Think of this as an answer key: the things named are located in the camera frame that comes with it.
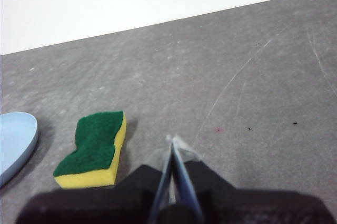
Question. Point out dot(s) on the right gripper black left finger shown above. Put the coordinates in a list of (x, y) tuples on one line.
[(105, 203)]

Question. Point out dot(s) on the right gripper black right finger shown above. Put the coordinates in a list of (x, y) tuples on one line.
[(250, 205)]

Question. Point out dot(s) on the green and yellow sponge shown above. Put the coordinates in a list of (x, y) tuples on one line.
[(92, 147)]

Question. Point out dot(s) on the light blue plate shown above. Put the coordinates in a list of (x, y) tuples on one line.
[(14, 142)]

